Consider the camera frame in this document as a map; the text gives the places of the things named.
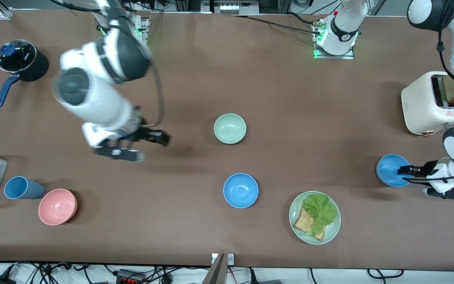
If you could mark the pink bowl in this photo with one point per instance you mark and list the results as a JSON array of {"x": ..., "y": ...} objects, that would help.
[{"x": 56, "y": 207}]

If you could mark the white pole bracket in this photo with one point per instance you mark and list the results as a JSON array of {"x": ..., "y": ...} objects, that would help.
[{"x": 231, "y": 258}]

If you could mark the aluminium frame corner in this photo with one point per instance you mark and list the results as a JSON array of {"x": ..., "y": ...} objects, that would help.
[{"x": 5, "y": 13}]

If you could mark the cream white toaster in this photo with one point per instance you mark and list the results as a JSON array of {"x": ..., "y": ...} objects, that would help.
[{"x": 420, "y": 102}]

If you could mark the grey camera pole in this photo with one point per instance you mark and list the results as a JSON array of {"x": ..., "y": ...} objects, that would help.
[{"x": 216, "y": 272}]

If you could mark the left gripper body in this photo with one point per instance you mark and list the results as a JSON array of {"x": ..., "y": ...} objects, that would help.
[{"x": 428, "y": 168}]

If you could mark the black power adapter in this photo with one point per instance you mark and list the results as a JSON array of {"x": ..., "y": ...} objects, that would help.
[{"x": 0, "y": 280}]

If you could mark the brown seeded bread slice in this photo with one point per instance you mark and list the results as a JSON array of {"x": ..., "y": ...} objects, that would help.
[{"x": 302, "y": 223}]

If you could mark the glass lid with blue knob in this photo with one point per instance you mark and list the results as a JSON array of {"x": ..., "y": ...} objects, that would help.
[{"x": 16, "y": 56}]

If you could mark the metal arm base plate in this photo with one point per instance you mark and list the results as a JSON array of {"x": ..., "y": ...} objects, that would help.
[
  {"x": 349, "y": 56},
  {"x": 145, "y": 27}
]

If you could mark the blue cup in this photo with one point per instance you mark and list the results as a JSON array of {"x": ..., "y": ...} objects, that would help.
[{"x": 24, "y": 188}]

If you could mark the green plate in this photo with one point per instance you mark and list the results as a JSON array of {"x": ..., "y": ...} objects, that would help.
[{"x": 331, "y": 228}]

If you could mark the green bowl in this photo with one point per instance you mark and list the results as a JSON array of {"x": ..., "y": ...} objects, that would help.
[{"x": 229, "y": 128}]

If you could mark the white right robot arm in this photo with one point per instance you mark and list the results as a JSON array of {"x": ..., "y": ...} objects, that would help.
[{"x": 93, "y": 98}]

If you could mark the grey electronics box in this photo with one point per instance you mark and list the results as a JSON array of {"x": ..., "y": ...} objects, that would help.
[{"x": 235, "y": 7}]

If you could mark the blue bowl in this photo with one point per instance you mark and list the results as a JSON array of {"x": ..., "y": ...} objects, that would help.
[
  {"x": 240, "y": 190},
  {"x": 388, "y": 171}
]

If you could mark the green lettuce leaf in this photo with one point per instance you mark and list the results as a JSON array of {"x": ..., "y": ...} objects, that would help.
[{"x": 319, "y": 211}]

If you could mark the black box with orange connectors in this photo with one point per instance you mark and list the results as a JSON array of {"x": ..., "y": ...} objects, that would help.
[{"x": 130, "y": 277}]

